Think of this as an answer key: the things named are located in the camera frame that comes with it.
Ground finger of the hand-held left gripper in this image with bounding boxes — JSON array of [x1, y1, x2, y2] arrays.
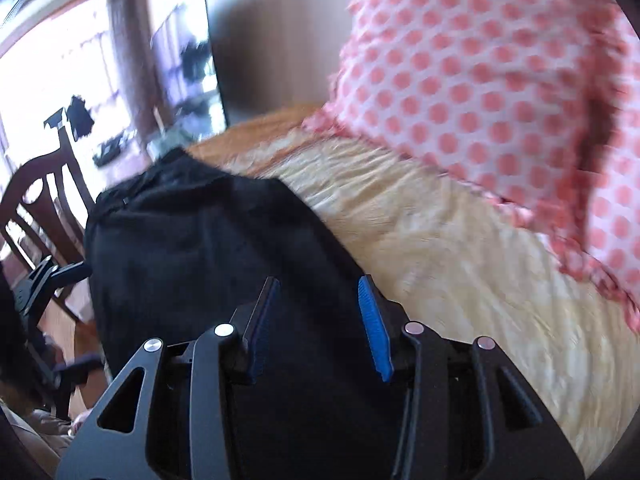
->
[[30, 256, 93, 293]]

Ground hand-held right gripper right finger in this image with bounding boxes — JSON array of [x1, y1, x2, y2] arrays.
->
[[357, 275, 586, 480]]

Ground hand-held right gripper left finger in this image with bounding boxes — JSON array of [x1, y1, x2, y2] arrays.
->
[[56, 276, 282, 480]]

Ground black pants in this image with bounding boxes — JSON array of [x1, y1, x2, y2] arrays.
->
[[83, 146, 416, 480]]

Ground dark wooden chair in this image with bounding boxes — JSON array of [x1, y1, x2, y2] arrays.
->
[[0, 120, 101, 321]]

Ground cream bed blanket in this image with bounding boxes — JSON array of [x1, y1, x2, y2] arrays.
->
[[187, 105, 640, 480]]

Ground brown window curtain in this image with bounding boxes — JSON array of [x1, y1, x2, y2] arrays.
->
[[107, 0, 163, 143]]

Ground pink polka dot pillow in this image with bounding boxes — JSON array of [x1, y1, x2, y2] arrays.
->
[[302, 0, 640, 333]]

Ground wall mirror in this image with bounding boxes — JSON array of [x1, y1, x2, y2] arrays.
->
[[150, 0, 230, 136]]

